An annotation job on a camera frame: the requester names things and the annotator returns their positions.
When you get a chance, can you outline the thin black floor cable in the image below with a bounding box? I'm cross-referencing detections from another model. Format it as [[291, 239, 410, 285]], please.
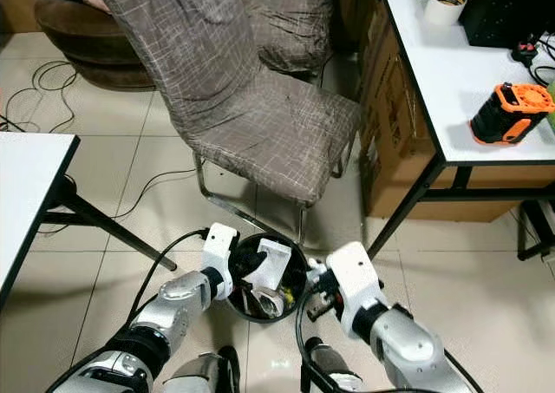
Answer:
[[117, 167, 202, 222]]

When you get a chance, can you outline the brown wooden panel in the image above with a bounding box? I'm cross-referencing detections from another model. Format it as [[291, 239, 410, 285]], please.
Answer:
[[0, 0, 46, 35]]

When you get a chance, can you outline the black metal table frame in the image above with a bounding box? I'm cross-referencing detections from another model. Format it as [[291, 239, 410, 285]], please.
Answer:
[[42, 174, 180, 274], [364, 154, 555, 263]]

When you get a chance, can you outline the red and black plug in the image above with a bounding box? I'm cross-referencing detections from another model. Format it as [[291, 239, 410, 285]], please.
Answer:
[[511, 35, 552, 65]]

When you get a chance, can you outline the brown plaid covered chair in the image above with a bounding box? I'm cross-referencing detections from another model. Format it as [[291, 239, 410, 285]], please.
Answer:
[[91, 0, 364, 244]]

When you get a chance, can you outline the silvery crumpled trash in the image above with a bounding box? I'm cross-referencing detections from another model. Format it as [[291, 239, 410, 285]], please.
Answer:
[[246, 287, 286, 318]]

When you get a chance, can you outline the orange and black tool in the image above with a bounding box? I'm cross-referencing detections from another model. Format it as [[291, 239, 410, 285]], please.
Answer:
[[469, 80, 555, 146]]

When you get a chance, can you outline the white tape roll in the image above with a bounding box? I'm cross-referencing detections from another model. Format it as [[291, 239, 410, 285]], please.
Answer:
[[424, 0, 470, 28]]

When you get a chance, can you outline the looped black floor cable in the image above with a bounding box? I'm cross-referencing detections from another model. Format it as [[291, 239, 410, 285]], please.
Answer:
[[0, 58, 81, 134]]

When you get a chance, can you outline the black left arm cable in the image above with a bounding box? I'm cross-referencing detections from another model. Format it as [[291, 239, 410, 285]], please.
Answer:
[[128, 227, 213, 326]]

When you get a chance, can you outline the white rectangular carton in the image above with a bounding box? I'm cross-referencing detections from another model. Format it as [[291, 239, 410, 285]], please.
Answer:
[[245, 239, 292, 295]]

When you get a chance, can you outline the dark brown round sofa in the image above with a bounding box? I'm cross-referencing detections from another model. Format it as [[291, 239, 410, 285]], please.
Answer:
[[33, 0, 159, 91]]

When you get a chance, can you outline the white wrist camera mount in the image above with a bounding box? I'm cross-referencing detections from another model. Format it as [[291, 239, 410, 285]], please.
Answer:
[[325, 241, 388, 326], [202, 224, 240, 304]]

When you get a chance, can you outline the round black rubbish bin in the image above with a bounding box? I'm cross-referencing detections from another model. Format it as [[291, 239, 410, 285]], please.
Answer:
[[225, 232, 311, 325]]

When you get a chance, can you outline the robot leg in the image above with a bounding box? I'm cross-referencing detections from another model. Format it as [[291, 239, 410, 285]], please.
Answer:
[[302, 336, 367, 393], [163, 344, 240, 393]]

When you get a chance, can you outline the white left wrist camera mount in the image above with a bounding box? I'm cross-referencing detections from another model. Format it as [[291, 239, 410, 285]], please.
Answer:
[[202, 224, 240, 304]]

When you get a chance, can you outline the black box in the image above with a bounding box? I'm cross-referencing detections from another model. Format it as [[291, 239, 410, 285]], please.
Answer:
[[454, 0, 555, 49]]

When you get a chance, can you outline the brown cardboard box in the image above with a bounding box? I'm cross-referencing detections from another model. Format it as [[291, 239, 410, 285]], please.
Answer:
[[358, 0, 523, 226]]

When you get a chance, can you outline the robot left leg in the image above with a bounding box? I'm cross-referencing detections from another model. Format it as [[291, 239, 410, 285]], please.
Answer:
[[163, 344, 240, 393]]

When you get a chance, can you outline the robot right leg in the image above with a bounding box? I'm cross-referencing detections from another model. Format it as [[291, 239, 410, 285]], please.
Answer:
[[302, 336, 367, 393]]

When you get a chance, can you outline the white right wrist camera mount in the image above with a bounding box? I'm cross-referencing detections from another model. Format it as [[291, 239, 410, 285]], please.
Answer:
[[325, 241, 388, 326]]

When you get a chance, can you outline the brown plaid covered seat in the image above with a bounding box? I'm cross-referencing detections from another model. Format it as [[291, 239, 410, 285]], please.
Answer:
[[237, 0, 332, 78]]

